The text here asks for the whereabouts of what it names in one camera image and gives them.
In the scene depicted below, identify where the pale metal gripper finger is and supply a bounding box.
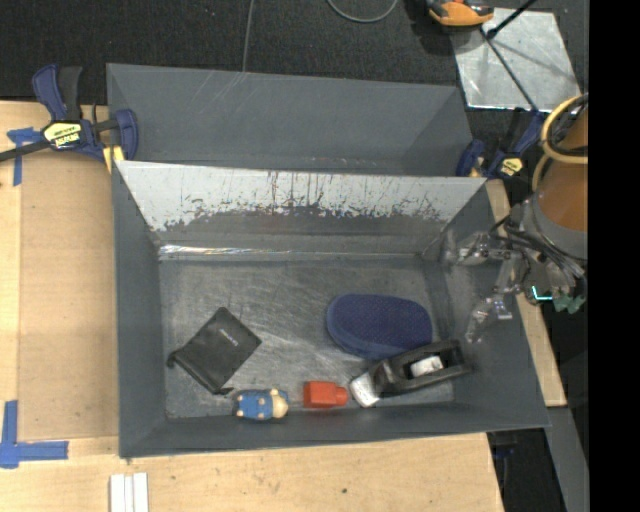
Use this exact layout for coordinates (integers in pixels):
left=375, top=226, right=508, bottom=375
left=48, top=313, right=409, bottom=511
left=464, top=298, right=514, bottom=346
left=439, top=231, right=503, bottom=267

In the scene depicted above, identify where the black tape dispenser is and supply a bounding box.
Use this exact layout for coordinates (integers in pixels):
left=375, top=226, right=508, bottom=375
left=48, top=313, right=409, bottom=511
left=348, top=339, right=473, bottom=409

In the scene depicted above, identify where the grey metal bin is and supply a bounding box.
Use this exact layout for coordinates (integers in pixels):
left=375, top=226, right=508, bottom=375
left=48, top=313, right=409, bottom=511
left=105, top=62, right=552, bottom=459

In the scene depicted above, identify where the red block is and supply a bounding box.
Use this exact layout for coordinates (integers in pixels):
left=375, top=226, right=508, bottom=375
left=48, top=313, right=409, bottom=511
left=302, top=380, right=350, bottom=410

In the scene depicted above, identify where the blue toy figure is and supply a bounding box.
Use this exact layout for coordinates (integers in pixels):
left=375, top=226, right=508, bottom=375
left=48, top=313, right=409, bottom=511
left=231, top=388, right=291, bottom=423

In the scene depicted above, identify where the black wallet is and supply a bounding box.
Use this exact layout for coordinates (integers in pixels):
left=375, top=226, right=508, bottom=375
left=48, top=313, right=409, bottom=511
left=166, top=306, right=264, bottom=396

